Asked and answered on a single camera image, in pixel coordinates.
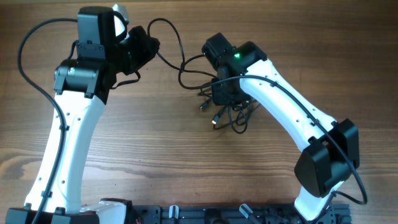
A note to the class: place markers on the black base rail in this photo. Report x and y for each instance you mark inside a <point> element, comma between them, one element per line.
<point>268,214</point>

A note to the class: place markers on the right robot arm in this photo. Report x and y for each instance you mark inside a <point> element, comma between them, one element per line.
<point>329,150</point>

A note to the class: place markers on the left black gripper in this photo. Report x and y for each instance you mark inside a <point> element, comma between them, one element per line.
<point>144,45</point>

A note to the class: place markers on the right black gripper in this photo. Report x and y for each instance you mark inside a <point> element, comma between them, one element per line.
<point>222,93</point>

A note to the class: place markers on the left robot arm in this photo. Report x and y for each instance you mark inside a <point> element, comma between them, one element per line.
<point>104,48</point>

